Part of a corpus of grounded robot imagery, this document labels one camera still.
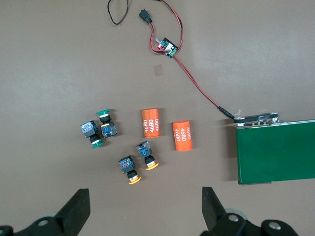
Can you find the small speed controller board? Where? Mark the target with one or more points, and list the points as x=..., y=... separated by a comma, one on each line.
x=168, y=49

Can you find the orange 4680 cylinder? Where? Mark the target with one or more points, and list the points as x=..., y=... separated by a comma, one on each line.
x=182, y=135
x=151, y=123

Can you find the brown square tape patch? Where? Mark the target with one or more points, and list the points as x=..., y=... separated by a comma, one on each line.
x=158, y=70

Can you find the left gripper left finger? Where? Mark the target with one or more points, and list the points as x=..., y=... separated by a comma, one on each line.
x=73, y=211

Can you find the green push button switch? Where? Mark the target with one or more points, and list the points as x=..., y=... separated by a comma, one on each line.
x=89, y=129
x=108, y=130

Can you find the black connector plug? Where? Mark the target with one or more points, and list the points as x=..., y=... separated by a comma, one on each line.
x=145, y=16

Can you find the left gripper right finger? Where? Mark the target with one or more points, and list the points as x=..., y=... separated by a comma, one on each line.
x=214, y=211

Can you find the yellow push button switch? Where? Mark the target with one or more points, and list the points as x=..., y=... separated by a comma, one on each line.
x=144, y=149
x=126, y=164

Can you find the green conveyor belt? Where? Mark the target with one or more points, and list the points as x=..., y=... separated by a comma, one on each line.
x=275, y=152

